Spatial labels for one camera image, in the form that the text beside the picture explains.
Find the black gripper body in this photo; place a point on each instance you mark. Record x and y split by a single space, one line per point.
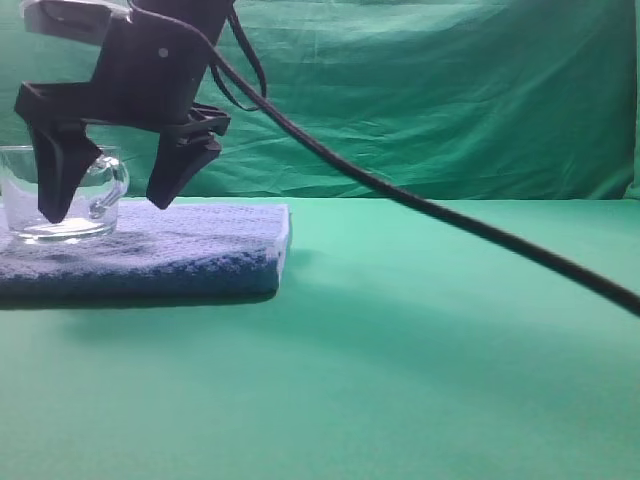
148 72

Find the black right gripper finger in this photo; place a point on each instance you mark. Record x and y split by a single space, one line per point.
178 159

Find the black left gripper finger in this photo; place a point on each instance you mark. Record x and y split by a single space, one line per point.
63 154

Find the transparent glass cup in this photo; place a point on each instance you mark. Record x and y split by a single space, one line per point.
93 211

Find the blue folded towel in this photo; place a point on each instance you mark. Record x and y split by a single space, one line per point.
190 250

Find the green backdrop cloth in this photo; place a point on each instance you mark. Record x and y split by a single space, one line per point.
522 100

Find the green table cloth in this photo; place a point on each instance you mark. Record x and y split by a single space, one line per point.
396 348

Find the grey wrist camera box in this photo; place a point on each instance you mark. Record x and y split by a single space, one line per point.
82 21

